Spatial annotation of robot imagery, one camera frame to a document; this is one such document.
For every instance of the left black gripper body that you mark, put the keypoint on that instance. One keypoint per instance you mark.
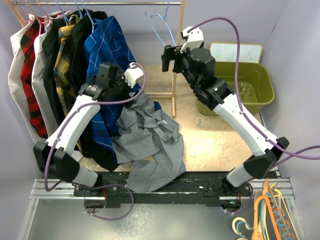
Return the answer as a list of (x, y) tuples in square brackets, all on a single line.
[(120, 91)]

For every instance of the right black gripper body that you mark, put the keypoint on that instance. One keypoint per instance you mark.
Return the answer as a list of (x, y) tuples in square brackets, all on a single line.
[(185, 59)]

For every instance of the light blue hanger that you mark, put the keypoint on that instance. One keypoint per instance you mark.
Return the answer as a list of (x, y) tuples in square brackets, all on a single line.
[(159, 24)]

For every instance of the grey shirt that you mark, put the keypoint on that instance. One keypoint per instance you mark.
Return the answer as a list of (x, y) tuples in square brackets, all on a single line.
[(151, 141)]

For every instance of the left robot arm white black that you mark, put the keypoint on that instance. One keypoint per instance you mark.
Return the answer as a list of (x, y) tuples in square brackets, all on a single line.
[(56, 155)]

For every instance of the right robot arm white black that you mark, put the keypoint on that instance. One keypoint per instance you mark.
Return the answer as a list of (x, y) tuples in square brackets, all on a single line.
[(198, 68)]

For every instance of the blue plaid shirt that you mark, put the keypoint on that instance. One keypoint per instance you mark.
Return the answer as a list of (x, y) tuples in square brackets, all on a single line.
[(106, 44)]

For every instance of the yellow plaid shirt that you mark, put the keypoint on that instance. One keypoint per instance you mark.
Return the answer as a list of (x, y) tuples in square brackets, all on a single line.
[(64, 88)]

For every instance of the black dark shirt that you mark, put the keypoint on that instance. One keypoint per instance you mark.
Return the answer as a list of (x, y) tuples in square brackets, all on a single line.
[(50, 46)]

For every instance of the beige shirt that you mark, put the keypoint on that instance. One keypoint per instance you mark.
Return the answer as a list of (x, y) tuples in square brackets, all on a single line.
[(14, 80)]

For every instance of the pink hanger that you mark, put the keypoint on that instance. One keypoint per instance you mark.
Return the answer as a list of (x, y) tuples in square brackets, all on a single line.
[(23, 17)]

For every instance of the red plaid shirt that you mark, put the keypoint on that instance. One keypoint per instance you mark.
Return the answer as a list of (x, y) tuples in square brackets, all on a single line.
[(27, 46)]

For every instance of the yellow hanger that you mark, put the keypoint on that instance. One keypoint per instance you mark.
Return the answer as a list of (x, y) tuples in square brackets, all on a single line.
[(284, 222)]

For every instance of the small whiteboard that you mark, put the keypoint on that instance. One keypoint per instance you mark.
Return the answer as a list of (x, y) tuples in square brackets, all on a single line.
[(227, 52)]

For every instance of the olive green plastic bin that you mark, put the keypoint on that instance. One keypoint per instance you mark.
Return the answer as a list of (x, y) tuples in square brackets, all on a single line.
[(254, 84)]

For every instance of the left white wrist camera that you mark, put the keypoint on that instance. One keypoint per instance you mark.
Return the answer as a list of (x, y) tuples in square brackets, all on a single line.
[(133, 74)]

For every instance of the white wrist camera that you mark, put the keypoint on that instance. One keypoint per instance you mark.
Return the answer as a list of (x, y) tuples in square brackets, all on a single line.
[(193, 38), (133, 74)]

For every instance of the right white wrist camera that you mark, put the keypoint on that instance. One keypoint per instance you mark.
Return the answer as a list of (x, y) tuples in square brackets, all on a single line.
[(193, 38)]

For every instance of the wooden clothes rack frame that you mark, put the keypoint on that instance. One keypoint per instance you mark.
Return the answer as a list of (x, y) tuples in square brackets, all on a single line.
[(172, 94)]

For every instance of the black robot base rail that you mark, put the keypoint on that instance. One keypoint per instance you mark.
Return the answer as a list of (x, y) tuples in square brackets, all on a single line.
[(190, 188)]

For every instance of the metal clothes rail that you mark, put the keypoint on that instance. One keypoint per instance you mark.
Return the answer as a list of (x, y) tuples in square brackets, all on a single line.
[(72, 3)]

